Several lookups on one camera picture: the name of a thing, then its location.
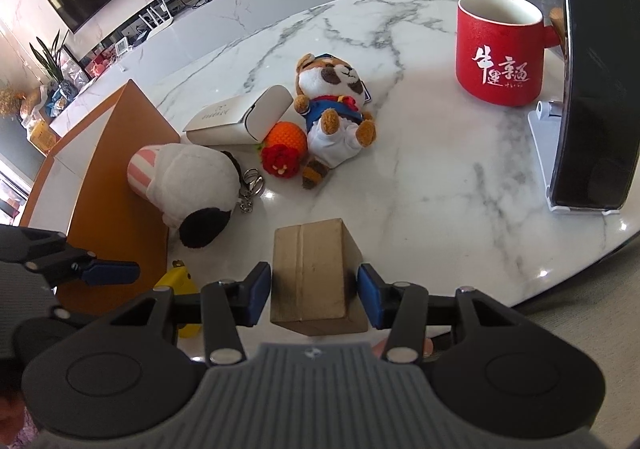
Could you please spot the yellow tape measure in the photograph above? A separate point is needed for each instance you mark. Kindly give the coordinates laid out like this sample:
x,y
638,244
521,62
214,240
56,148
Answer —
x,y
175,279

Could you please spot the crochet orange with red flower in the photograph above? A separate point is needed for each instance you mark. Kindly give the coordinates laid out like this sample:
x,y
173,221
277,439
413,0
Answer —
x,y
285,136

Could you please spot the tiger plush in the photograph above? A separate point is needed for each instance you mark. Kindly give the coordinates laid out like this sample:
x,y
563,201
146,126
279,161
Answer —
x,y
330,129

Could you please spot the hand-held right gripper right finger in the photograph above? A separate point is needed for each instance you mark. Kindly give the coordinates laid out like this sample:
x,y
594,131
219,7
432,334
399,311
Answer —
x,y
371,296

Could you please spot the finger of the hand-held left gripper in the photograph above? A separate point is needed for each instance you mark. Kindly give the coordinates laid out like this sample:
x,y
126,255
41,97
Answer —
x,y
62,315
112,273

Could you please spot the blue snack bag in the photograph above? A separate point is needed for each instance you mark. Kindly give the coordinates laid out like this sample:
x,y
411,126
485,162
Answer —
x,y
59,98

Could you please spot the white router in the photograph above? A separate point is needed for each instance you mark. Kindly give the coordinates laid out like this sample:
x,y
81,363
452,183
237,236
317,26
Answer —
x,y
159,29

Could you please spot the white rectangular case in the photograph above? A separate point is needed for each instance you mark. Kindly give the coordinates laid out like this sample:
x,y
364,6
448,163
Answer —
x,y
225,119

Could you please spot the white desk clock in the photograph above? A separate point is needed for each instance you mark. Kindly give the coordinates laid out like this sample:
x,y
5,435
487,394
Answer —
x,y
122,48

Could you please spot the brown cardboard box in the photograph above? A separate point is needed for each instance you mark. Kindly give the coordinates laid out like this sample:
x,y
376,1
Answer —
x,y
315,269

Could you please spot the long-leaf potted plant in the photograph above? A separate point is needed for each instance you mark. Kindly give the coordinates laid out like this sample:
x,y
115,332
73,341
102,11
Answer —
x,y
52,64

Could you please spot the black smartphone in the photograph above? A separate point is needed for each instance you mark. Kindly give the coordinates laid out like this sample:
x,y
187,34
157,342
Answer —
x,y
595,104

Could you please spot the orange cardboard box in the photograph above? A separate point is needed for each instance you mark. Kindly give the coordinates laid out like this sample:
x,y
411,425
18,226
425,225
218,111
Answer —
x,y
120,189

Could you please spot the white dog plush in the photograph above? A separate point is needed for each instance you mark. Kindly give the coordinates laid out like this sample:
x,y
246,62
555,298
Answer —
x,y
195,184

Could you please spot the dried yellow flowers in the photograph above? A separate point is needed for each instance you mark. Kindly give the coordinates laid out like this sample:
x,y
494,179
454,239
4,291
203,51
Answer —
x,y
12,99

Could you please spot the red mug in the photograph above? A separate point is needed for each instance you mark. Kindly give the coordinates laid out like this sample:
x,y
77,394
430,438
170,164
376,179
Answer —
x,y
500,64

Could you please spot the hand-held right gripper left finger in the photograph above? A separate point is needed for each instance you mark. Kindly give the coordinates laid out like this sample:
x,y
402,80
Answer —
x,y
259,294

